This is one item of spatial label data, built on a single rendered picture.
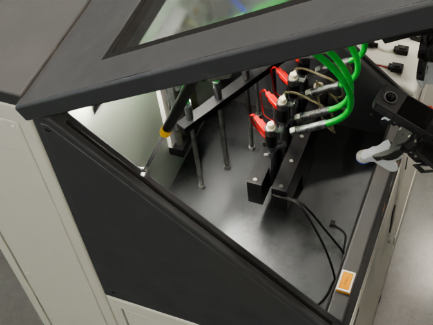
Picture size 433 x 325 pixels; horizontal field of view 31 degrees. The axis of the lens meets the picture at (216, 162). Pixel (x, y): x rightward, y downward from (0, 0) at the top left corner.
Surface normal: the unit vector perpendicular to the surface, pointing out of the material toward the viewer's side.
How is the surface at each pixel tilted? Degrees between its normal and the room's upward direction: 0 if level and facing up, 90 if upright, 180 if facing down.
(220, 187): 0
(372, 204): 0
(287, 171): 0
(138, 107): 90
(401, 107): 19
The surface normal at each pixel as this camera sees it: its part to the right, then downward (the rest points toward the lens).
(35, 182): -0.36, 0.75
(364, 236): -0.09, -0.62
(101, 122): 0.93, 0.24
